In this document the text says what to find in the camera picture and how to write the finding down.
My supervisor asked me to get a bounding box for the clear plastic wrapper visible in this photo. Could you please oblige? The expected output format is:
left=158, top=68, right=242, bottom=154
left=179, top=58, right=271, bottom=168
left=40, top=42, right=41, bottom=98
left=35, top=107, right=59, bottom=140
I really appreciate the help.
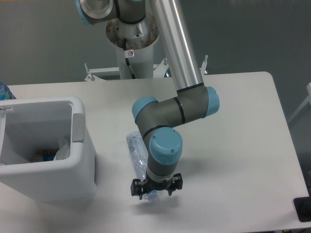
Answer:
left=54, top=137, right=70, bottom=161

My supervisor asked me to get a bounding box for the crushed clear plastic bottle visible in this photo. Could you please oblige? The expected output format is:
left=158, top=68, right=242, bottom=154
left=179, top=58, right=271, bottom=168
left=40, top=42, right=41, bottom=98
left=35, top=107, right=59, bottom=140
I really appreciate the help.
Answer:
left=125, top=131, right=158, bottom=202

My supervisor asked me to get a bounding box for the white metal base frame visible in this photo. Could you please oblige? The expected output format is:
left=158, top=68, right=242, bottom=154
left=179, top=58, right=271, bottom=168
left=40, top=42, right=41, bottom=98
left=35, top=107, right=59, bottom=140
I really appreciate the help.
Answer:
left=84, top=54, right=209, bottom=82

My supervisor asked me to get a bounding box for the white frame at right edge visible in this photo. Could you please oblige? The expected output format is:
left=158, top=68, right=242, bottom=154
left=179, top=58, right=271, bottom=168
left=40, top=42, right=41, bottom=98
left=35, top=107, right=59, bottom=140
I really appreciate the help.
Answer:
left=288, top=83, right=311, bottom=128

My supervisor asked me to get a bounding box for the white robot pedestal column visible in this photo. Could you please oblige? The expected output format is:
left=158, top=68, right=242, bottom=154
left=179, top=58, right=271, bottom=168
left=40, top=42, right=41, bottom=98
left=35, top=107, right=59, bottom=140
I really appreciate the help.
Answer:
left=106, top=13, right=159, bottom=80

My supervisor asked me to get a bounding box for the blue water bottle at edge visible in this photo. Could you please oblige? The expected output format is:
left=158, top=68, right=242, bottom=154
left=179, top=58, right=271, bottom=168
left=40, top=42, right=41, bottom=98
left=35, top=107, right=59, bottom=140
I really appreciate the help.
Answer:
left=0, top=82, right=16, bottom=100

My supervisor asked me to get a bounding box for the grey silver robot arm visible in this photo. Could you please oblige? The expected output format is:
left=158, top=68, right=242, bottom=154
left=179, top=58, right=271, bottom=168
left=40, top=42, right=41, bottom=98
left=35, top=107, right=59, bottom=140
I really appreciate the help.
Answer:
left=76, top=0, right=220, bottom=198

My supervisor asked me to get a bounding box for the white plastic trash can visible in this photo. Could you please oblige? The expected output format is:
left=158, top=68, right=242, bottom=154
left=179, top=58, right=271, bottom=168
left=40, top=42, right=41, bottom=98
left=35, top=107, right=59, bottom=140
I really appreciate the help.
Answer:
left=0, top=96, right=97, bottom=201

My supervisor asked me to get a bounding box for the black cable on pedestal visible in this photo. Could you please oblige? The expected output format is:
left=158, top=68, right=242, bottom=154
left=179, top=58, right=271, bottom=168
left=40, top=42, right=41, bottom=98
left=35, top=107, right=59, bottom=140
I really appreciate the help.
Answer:
left=122, top=38, right=136, bottom=80

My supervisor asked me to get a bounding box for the black device at table corner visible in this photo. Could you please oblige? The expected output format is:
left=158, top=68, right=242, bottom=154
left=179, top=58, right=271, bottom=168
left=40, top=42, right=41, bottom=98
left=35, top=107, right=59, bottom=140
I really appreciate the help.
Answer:
left=294, top=197, right=311, bottom=222

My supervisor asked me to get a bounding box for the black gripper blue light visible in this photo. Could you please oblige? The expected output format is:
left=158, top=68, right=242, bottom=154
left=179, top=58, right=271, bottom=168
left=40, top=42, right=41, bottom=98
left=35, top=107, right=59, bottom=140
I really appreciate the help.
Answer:
left=130, top=172, right=183, bottom=200

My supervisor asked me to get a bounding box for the blue snack packet in bin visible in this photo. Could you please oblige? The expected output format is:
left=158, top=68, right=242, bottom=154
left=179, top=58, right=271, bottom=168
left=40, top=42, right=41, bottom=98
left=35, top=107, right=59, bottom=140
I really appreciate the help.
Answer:
left=30, top=149, right=59, bottom=163

